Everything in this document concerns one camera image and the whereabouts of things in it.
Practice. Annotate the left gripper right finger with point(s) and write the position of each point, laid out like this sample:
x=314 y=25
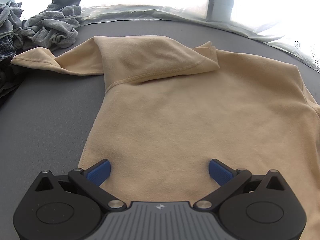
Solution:
x=231 y=182

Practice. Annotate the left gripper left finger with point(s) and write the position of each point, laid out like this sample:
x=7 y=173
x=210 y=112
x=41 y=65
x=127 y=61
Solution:
x=89 y=181

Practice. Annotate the beige long-sleeve shirt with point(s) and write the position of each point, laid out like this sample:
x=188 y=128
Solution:
x=169 y=109

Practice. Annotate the dark clothes pile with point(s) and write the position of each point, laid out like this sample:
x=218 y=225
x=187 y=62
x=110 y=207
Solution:
x=11 y=76

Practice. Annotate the grey crumpled garment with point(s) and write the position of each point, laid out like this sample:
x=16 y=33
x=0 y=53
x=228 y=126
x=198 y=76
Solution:
x=54 y=28

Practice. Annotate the white printed backdrop sheet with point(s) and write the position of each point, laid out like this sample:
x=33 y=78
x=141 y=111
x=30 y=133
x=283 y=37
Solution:
x=289 y=25

